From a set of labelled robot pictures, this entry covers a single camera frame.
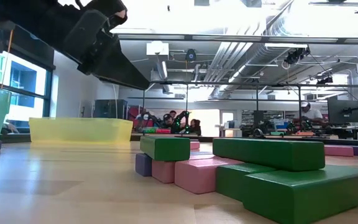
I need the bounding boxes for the green wooden block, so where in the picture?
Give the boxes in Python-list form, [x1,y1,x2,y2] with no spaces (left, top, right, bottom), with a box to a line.
[139,136,191,162]
[212,138,326,172]
[215,163,278,202]
[242,164,358,224]

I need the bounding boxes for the white door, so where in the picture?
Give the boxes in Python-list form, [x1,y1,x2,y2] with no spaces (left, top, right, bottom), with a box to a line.
[219,110,239,138]

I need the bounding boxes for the silver ventilation ducts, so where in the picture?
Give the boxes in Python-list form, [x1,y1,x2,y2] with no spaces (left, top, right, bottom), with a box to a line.
[203,18,291,100]

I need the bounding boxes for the overhead light bar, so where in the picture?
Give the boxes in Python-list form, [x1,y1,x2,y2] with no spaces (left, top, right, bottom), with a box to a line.
[116,32,358,44]

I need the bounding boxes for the storage shelf unit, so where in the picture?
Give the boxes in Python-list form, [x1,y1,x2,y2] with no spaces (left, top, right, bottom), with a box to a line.
[241,110,285,125]

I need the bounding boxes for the black track light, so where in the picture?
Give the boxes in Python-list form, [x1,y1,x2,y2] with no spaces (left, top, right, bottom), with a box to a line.
[284,46,311,65]
[315,74,334,85]

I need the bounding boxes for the yellow translucent plastic bin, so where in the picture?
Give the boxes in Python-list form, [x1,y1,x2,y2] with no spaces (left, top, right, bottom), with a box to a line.
[29,117,134,144]

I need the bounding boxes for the blue storage box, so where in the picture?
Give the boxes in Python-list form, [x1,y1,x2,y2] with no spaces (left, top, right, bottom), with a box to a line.
[273,119,290,129]

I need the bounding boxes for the black computer monitor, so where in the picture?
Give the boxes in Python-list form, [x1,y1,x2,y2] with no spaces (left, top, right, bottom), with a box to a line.
[327,99,358,124]

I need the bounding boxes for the black ceiling spotlight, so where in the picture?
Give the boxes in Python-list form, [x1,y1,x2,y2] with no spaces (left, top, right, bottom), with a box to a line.
[185,49,198,62]

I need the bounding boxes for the black metal rack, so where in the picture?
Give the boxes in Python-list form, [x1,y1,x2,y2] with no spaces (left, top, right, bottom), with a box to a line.
[126,80,358,138]

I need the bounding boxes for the large window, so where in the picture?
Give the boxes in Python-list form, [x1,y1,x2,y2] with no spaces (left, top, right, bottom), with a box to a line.
[0,51,55,125]

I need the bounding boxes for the black cabinet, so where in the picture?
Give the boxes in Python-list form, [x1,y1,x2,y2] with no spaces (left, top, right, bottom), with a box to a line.
[93,99,129,119]

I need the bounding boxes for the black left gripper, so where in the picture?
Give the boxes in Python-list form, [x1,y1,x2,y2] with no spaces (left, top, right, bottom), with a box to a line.
[0,0,127,65]

